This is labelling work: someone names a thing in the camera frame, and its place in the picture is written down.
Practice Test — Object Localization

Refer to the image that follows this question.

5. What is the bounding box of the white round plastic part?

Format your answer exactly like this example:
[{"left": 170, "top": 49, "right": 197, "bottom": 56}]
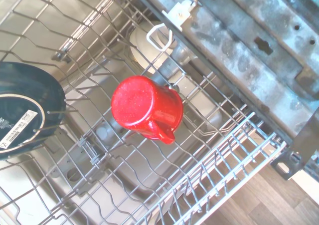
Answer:
[{"left": 128, "top": 20, "right": 179, "bottom": 74}]

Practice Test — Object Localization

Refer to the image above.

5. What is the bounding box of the red speckled enamel mug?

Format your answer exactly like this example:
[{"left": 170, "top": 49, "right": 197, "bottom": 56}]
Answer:
[{"left": 110, "top": 75, "right": 184, "bottom": 145}]

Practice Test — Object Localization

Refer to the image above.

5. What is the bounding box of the stainless steel dishwasher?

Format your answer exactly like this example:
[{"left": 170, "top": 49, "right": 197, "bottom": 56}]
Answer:
[{"left": 0, "top": 0, "right": 319, "bottom": 225}]

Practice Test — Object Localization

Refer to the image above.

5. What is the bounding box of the black plate with label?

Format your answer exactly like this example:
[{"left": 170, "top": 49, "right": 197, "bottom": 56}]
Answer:
[{"left": 0, "top": 61, "right": 67, "bottom": 161}]

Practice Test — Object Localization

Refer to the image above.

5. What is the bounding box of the grey wire dish rack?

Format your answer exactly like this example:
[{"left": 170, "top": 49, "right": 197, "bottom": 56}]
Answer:
[{"left": 0, "top": 0, "right": 287, "bottom": 225}]

